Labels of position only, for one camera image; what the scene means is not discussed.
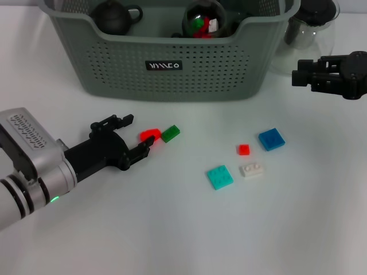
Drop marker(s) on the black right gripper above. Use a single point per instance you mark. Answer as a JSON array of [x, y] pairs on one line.
[[355, 74]]

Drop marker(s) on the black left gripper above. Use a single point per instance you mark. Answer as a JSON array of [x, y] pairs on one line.
[[97, 151]]

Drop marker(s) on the orange-red slope brick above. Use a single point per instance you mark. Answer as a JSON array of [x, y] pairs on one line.
[[149, 133]]

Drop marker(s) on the green toy brick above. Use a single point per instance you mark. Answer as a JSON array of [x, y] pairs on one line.
[[170, 133], [198, 23]]

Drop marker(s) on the teal square brick plate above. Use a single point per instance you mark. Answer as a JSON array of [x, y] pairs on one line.
[[220, 177]]

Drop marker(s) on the small white toy brick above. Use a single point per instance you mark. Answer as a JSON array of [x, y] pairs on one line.
[[213, 25]]

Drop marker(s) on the dark red toy brick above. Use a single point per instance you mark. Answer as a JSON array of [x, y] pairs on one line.
[[200, 34]]

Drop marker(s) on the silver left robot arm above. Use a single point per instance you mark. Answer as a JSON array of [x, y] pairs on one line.
[[28, 194]]

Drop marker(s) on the grey-green perforated storage bin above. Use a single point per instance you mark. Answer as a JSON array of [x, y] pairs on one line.
[[200, 71]]

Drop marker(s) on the glass carafe with black lid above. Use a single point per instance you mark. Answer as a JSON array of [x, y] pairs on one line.
[[309, 28]]

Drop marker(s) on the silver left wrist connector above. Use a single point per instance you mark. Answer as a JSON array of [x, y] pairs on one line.
[[60, 143]]

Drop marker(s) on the blue square brick plate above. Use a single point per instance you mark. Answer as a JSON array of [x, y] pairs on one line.
[[271, 139]]

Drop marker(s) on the small orange-red square brick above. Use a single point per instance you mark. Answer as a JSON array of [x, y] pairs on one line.
[[243, 149]]

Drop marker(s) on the wide white toy brick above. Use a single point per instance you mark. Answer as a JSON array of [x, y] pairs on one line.
[[252, 170]]

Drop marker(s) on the dark clay teapot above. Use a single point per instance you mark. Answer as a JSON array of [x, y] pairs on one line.
[[111, 17]]

